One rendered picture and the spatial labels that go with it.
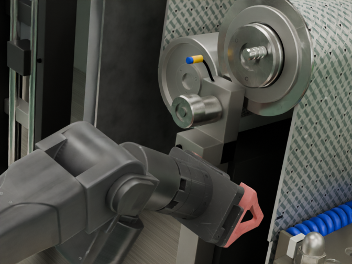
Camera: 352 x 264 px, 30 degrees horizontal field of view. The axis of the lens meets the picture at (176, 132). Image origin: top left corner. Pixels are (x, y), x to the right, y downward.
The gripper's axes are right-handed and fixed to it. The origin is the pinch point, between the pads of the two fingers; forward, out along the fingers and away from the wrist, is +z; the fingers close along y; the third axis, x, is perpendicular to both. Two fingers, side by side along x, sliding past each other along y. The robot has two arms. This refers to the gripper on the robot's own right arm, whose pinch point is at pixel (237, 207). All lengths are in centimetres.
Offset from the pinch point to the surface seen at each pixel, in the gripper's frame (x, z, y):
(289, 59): 17.5, -1.6, -2.1
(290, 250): -2.2, 8.0, 4.3
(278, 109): 12.1, 1.7, -2.5
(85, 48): 5, 42, -90
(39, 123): -5.2, -4.4, -33.8
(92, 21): 11.5, 2.3, -41.7
